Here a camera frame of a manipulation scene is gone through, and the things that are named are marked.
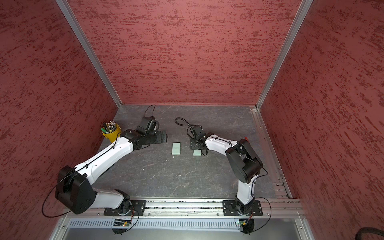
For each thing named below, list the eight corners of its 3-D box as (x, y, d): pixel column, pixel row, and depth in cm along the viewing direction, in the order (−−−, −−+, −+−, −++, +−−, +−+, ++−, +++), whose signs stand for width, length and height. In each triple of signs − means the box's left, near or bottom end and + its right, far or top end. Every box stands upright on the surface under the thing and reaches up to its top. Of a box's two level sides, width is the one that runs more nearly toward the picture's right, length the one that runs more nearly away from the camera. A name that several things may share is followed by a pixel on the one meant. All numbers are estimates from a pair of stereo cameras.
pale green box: (171, 155, 95) (170, 153, 93) (172, 144, 100) (172, 142, 98) (180, 155, 95) (180, 153, 93) (181, 144, 100) (181, 142, 98)
